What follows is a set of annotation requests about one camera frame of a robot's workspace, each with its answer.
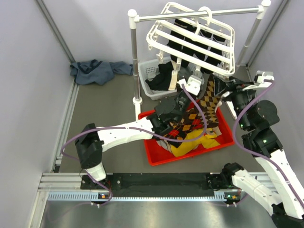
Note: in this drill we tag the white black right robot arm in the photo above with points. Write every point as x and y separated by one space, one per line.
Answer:
285 205

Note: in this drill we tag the black clothes in basket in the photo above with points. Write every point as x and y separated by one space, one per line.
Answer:
164 80

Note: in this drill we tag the blue crumpled cloth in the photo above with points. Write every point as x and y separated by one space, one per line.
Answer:
98 72

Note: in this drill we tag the red plastic bin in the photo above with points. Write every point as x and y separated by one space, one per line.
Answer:
157 155

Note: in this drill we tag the white metal drying rack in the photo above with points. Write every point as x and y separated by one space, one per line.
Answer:
135 18

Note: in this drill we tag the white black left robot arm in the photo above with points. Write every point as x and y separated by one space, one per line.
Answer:
94 141

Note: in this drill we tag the white plastic laundry basket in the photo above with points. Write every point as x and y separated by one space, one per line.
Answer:
149 67

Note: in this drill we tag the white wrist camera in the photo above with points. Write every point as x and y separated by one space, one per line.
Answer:
192 85
262 80

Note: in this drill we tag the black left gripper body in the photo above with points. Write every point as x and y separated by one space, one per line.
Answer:
182 101

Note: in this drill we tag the brown yellow argyle sock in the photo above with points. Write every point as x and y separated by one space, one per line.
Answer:
209 103

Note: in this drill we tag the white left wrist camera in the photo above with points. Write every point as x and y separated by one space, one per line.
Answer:
192 85

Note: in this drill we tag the black red argyle sock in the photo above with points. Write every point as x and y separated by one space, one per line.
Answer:
191 121

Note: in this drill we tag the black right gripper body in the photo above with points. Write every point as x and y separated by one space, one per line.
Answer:
240 98

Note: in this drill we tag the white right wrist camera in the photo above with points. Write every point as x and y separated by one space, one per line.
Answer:
262 80

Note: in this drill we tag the aluminium frame rail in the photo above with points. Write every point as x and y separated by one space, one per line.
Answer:
67 187

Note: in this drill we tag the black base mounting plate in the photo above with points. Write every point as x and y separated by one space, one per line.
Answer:
119 181

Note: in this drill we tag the white clip hanger frame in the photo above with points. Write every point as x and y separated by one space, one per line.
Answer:
202 40

